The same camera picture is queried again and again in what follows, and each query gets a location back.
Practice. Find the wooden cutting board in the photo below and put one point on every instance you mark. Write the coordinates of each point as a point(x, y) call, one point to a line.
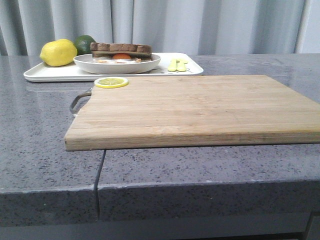
point(182, 111)

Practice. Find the yellow plastic knife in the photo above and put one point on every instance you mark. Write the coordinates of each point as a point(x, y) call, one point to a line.
point(181, 65)

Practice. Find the metal board handle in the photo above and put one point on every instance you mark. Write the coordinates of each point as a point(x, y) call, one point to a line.
point(73, 104)

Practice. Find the grey curtain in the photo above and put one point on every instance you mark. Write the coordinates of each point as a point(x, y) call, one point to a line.
point(194, 27)

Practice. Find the bread slice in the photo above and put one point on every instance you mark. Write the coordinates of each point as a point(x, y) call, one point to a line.
point(101, 48)
point(100, 55)

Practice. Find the yellow lemon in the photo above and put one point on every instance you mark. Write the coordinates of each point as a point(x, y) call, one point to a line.
point(58, 53)

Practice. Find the fried egg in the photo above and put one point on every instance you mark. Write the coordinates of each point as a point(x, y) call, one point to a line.
point(119, 58)

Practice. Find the green lime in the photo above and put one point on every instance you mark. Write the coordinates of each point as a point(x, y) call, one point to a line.
point(83, 44)

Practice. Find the white round plate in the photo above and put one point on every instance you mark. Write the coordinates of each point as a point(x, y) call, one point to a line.
point(86, 63)

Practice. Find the white bear tray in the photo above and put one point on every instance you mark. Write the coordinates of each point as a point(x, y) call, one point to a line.
point(72, 73)

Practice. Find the lemon slice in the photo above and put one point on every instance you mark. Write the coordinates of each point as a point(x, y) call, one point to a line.
point(111, 82)

